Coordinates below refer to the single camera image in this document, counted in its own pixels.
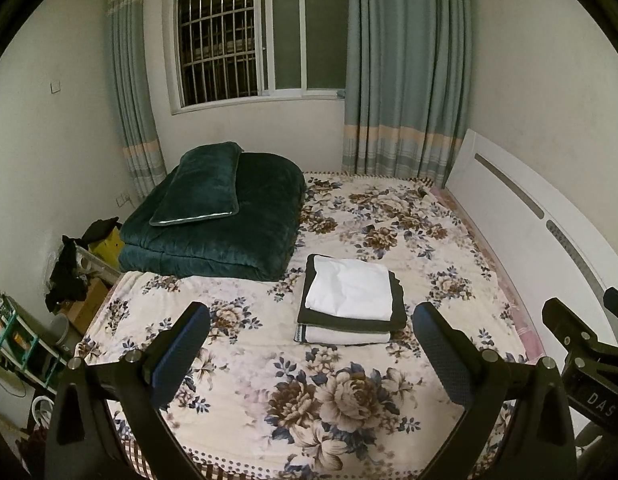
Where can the white bucket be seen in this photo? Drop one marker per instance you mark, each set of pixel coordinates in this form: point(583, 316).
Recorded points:
point(61, 332)

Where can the wide teal curtain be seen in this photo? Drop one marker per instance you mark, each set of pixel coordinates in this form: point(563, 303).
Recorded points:
point(404, 70)

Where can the wall switch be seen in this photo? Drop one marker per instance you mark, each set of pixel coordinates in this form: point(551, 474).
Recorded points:
point(55, 86)

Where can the dark green pillow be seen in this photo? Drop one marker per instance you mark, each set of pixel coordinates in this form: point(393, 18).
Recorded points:
point(199, 185)

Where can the yellow box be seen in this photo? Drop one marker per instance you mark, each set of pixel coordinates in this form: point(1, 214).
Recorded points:
point(106, 250)

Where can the barred window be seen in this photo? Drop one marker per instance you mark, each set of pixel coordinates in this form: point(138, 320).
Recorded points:
point(259, 35)

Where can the dark cloth on yellow box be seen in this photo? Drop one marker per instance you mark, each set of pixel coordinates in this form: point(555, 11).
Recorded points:
point(101, 229)

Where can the folded white striped cloth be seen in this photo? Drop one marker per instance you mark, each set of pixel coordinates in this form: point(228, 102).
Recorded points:
point(339, 336)

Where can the cardboard box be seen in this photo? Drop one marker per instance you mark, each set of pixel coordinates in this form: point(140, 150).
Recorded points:
point(86, 305)

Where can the black folded garment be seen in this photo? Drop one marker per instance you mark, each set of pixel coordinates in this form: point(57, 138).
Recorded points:
point(400, 310)

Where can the hanging black cloth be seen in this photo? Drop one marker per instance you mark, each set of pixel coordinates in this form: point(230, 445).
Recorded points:
point(66, 275)

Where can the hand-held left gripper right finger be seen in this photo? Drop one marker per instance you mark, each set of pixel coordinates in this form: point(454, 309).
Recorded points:
point(439, 352)

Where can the floral bed sheet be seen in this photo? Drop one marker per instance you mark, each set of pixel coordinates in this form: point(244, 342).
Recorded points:
point(269, 410)

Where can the wall outlet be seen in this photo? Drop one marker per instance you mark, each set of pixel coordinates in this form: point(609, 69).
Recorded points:
point(122, 199)

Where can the dark green quilt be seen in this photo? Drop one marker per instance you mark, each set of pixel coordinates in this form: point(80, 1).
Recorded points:
point(229, 245)

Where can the white headboard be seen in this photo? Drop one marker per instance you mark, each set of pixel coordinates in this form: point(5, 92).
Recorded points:
point(519, 235)

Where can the narrow teal curtain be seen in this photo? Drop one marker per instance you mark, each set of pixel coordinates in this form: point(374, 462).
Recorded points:
point(134, 85)

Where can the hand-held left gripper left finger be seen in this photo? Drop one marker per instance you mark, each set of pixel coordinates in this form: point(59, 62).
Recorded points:
point(181, 352)

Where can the white t-shirt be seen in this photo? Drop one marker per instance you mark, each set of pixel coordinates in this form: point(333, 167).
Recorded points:
point(349, 287)

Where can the white plastic rack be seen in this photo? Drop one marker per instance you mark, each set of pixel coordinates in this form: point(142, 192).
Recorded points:
point(96, 266)

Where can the green shelf rack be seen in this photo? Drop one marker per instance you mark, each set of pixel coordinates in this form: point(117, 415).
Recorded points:
point(19, 340)

